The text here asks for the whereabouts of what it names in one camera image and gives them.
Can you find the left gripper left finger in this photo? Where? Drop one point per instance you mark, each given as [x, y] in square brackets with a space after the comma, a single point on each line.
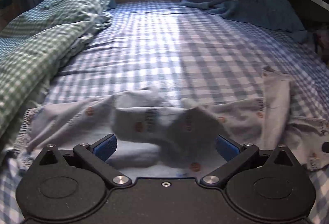
[93, 157]

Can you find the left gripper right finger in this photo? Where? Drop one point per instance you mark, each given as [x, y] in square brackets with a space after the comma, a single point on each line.
[238, 158]

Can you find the grey printed pants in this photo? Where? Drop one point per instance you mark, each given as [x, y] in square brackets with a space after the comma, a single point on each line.
[156, 134]

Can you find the green checkered quilt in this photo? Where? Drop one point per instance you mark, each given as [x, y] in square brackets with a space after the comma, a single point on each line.
[36, 41]

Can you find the blue cloth on bed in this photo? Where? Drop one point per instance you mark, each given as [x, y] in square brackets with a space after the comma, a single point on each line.
[269, 14]

